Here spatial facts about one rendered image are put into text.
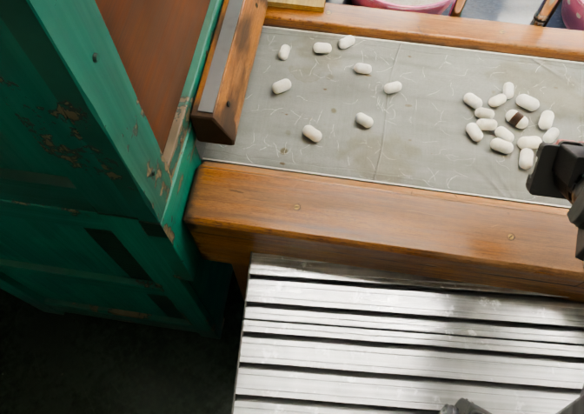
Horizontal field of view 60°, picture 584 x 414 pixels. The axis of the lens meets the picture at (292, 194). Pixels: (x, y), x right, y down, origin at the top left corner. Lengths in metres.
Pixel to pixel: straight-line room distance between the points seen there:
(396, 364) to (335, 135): 0.37
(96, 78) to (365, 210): 0.44
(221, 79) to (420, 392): 0.54
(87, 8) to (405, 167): 0.55
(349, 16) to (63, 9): 0.65
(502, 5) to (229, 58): 0.64
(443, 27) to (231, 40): 0.40
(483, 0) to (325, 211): 0.65
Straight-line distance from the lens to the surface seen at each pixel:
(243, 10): 0.86
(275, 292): 0.81
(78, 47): 0.44
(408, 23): 0.99
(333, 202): 0.76
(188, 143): 0.75
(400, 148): 0.85
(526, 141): 0.90
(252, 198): 0.76
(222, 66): 0.78
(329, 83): 0.91
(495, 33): 1.02
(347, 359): 0.79
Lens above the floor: 1.45
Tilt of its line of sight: 64 degrees down
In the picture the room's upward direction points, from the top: straight up
